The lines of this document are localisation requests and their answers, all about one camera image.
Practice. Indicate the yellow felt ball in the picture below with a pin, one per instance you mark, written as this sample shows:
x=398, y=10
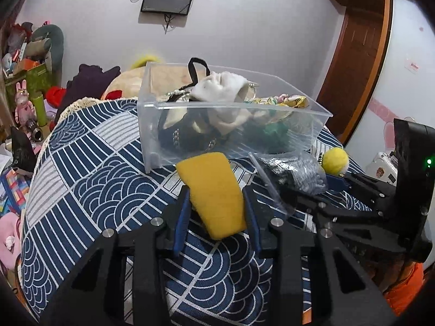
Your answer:
x=335, y=160

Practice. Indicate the green cardboard box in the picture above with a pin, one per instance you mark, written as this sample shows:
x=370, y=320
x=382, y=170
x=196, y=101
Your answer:
x=37, y=76

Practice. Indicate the white sock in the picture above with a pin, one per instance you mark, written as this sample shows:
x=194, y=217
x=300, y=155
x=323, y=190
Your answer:
x=222, y=91

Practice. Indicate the black camera lens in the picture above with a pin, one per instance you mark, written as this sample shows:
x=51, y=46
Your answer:
x=33, y=128

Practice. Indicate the red plush item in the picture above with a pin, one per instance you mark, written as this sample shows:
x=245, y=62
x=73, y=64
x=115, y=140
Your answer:
x=56, y=95

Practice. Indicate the green cloth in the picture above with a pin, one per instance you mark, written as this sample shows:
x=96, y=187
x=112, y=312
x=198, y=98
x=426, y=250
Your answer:
x=277, y=130

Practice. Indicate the person's right forearm orange sleeve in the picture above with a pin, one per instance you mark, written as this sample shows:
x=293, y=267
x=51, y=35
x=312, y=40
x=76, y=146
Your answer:
x=407, y=288

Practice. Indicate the yellow plush toy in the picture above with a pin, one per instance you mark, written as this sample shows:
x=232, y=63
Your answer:
x=144, y=59

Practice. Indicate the pink rabbit figure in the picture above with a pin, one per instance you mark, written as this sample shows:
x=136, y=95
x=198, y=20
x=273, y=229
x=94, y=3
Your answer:
x=23, y=103

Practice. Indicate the yellow sponge cloth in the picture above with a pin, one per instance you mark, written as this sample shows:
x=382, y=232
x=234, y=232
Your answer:
x=214, y=193

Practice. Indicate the black pointed figure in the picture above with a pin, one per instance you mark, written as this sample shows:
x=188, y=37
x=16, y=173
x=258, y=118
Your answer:
x=22, y=152

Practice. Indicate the clear plastic storage box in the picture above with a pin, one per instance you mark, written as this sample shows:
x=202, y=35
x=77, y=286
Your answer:
x=221, y=129

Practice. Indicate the yellow patterned scarf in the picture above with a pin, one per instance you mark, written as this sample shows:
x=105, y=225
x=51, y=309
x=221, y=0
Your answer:
x=285, y=101

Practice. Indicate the grey green plush toy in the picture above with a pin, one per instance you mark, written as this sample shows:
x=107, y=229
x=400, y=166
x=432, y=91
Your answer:
x=47, y=44

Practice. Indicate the pink plush toy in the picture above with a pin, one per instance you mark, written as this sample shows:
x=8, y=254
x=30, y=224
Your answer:
x=9, y=241

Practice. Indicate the black studded bag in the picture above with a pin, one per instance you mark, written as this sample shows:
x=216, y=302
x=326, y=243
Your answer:
x=183, y=132

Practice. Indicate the colourful checked book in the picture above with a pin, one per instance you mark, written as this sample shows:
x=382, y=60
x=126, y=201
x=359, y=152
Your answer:
x=12, y=190

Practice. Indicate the green cylinder tube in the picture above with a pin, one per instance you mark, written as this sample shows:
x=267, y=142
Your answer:
x=40, y=108

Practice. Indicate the blue wave-pattern tablecloth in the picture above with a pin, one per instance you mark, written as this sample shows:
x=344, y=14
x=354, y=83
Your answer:
x=102, y=183

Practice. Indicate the beige pillow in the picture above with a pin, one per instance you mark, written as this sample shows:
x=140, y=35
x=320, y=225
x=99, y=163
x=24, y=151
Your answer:
x=129, y=81

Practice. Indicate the white stickered device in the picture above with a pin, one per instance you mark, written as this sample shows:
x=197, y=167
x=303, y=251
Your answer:
x=382, y=168

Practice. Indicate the brown wooden door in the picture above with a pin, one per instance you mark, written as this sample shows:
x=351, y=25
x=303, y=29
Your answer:
x=353, y=57

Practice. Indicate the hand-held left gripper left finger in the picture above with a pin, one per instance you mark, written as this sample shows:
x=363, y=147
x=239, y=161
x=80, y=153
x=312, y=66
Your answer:
x=181, y=218

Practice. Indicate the white wardrobe panel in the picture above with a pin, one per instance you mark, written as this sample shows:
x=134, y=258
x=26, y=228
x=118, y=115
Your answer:
x=401, y=74

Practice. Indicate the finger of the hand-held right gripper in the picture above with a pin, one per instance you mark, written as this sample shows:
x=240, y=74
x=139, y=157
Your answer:
x=335, y=182
x=334, y=219

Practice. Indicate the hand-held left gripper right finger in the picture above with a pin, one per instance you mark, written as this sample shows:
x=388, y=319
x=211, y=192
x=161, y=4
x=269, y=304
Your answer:
x=252, y=220

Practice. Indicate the plastic bag with dark item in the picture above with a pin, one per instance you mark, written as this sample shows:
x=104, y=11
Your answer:
x=299, y=173

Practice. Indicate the dark purple cloth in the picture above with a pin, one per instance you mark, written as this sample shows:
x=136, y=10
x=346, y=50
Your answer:
x=90, y=81

